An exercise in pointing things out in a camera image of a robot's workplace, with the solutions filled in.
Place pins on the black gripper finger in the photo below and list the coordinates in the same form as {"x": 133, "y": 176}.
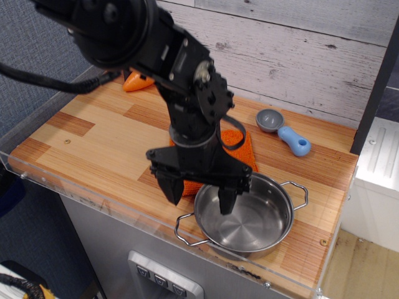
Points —
{"x": 227, "y": 199}
{"x": 172, "y": 187}

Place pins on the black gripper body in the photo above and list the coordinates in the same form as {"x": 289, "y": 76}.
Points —
{"x": 186, "y": 163}

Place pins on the stainless steel pot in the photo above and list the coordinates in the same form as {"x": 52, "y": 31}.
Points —
{"x": 260, "y": 220}

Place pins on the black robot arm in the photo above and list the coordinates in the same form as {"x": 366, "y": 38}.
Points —
{"x": 141, "y": 36}

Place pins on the orange knitted cloth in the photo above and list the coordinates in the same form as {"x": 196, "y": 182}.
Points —
{"x": 231, "y": 147}

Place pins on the blue grey toy scoop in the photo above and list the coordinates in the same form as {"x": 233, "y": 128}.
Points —
{"x": 272, "y": 121}

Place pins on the grey cabinet with dispenser panel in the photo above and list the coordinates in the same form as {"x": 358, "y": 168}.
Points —
{"x": 140, "y": 258}

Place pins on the orange plastic carrot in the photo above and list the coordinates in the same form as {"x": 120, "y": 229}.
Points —
{"x": 136, "y": 81}

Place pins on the white ridged side cabinet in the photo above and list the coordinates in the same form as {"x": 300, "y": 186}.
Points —
{"x": 371, "y": 210}

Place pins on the yellow black object bottom left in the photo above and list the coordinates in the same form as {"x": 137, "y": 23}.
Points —
{"x": 30, "y": 289}

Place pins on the dark vertical post right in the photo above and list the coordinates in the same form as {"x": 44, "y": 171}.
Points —
{"x": 377, "y": 92}

